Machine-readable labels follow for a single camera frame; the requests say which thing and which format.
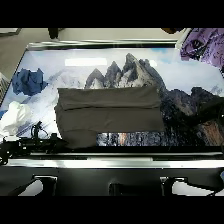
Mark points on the white garment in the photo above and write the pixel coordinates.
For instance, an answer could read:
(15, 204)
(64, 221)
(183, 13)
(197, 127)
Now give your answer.
(14, 118)

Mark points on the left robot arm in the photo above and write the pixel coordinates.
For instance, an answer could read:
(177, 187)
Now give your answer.
(23, 145)

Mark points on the purple patterned garment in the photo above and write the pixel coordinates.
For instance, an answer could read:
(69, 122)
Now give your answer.
(208, 45)

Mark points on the blue garment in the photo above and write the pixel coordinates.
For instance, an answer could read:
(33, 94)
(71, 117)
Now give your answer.
(29, 82)

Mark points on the grey garment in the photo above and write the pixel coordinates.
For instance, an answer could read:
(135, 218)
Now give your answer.
(110, 115)

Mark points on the silver frame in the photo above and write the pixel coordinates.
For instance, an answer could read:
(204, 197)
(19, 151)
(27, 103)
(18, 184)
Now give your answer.
(116, 163)

